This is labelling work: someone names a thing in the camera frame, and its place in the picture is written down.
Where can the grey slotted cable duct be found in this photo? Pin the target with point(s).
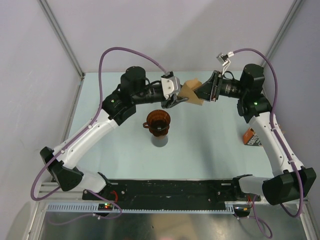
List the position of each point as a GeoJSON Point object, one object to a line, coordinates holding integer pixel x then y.
{"type": "Point", "coordinates": [96, 207]}

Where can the amber plastic coffee dripper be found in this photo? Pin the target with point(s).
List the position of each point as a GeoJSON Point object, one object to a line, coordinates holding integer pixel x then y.
{"type": "Point", "coordinates": [158, 123]}

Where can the black mounting base plate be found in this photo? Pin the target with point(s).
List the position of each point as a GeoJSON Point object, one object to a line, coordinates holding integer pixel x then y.
{"type": "Point", "coordinates": [198, 194]}

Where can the brown paper coffee filter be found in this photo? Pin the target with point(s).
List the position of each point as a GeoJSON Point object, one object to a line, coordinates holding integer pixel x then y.
{"type": "Point", "coordinates": [187, 91]}

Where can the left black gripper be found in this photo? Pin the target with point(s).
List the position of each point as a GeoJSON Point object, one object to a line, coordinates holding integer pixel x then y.
{"type": "Point", "coordinates": [171, 101]}

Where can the orange coffee filter box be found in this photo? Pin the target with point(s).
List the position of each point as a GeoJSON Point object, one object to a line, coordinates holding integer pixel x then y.
{"type": "Point", "coordinates": [251, 138]}

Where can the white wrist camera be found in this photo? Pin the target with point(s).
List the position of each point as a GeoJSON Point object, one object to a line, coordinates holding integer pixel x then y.
{"type": "Point", "coordinates": [225, 61]}
{"type": "Point", "coordinates": [170, 85]}

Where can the grey glass carafe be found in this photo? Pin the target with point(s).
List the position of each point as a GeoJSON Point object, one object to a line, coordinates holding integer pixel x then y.
{"type": "Point", "coordinates": [159, 141]}

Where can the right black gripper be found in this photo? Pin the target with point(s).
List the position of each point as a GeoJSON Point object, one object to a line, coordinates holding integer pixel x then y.
{"type": "Point", "coordinates": [208, 90]}

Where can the aluminium frame rail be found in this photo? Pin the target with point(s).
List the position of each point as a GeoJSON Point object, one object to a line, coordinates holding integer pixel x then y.
{"type": "Point", "coordinates": [60, 195]}

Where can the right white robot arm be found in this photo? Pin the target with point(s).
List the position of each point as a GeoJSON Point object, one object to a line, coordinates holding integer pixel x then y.
{"type": "Point", "coordinates": [256, 110]}

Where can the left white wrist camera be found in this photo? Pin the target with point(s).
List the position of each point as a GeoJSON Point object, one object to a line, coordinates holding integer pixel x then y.
{"type": "Point", "coordinates": [170, 85]}

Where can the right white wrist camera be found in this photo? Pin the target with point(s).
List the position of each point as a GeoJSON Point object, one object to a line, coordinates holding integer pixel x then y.
{"type": "Point", "coordinates": [225, 61]}

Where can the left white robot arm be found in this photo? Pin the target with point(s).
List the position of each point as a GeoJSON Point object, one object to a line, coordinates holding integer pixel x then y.
{"type": "Point", "coordinates": [134, 89]}

